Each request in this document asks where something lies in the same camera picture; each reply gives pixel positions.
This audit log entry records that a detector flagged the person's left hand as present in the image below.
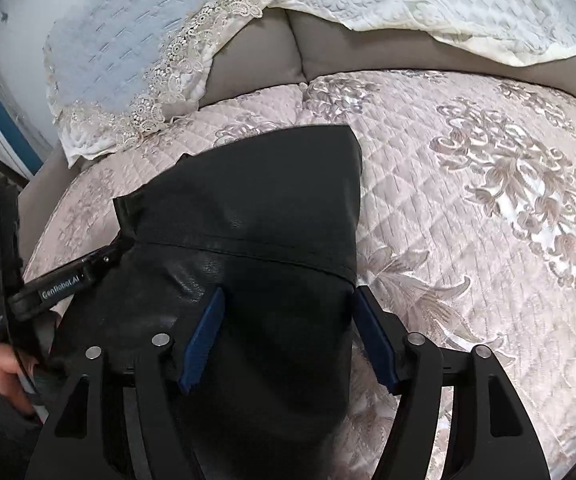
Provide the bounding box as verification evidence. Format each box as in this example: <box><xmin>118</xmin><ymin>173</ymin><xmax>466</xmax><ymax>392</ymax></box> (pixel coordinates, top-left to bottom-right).
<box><xmin>0</xmin><ymin>342</ymin><xmax>36</xmax><ymax>418</ymax></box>

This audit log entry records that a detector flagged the black leather jacket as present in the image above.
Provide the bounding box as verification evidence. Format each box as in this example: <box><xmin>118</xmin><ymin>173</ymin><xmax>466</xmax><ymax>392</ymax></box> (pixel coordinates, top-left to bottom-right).
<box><xmin>50</xmin><ymin>124</ymin><xmax>365</xmax><ymax>480</ymax></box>

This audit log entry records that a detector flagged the blue lace-trimmed backrest cover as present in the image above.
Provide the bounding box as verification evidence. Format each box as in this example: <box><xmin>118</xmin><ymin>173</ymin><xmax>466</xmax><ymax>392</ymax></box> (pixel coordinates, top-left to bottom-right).
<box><xmin>43</xmin><ymin>0</ymin><xmax>289</xmax><ymax>170</ymax></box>

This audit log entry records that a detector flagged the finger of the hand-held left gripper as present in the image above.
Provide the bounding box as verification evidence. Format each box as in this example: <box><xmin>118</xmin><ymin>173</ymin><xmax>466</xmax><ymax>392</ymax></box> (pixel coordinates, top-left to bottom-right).
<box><xmin>85</xmin><ymin>240</ymin><xmax>131</xmax><ymax>277</ymax></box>

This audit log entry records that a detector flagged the white embossed backrest cover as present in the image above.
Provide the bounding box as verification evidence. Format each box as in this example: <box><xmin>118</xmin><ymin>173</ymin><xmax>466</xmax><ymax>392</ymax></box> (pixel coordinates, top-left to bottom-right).
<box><xmin>263</xmin><ymin>0</ymin><xmax>576</xmax><ymax>68</ymax></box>

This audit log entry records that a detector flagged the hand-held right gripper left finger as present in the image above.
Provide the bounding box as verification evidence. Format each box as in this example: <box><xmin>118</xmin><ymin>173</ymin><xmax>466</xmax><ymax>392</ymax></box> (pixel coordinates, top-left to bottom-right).
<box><xmin>24</xmin><ymin>287</ymin><xmax>226</xmax><ymax>480</ymax></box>

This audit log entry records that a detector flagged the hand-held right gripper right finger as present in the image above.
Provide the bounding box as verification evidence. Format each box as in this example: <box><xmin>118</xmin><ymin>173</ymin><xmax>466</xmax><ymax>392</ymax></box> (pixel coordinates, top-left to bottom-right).
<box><xmin>353</xmin><ymin>285</ymin><xmax>551</xmax><ymax>480</ymax></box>

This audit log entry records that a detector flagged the grey sofa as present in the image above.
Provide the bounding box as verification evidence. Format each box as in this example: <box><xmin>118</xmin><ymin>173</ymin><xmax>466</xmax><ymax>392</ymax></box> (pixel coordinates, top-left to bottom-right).
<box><xmin>18</xmin><ymin>7</ymin><xmax>576</xmax><ymax>211</ymax></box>

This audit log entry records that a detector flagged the pink quilted sofa cover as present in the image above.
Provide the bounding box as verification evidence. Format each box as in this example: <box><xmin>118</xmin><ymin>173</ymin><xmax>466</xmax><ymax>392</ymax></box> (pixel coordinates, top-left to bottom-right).
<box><xmin>22</xmin><ymin>67</ymin><xmax>576</xmax><ymax>480</ymax></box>

